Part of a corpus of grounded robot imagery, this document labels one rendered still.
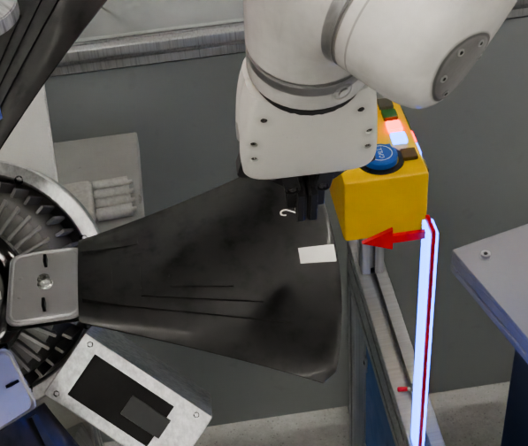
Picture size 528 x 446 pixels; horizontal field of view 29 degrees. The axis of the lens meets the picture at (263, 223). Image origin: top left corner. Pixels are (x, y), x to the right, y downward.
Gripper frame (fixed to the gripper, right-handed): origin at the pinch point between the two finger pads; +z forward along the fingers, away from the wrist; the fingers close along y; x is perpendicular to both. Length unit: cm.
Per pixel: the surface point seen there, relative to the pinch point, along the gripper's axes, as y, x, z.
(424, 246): -11.4, -0.6, 12.2
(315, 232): -1.5, -2.2, 10.0
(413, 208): -16.1, -17.2, 32.6
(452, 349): -39, -39, 127
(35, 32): 20.5, -17.1, -3.6
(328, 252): -2.3, 0.1, 10.0
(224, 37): 2, -62, 50
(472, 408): -45, -32, 144
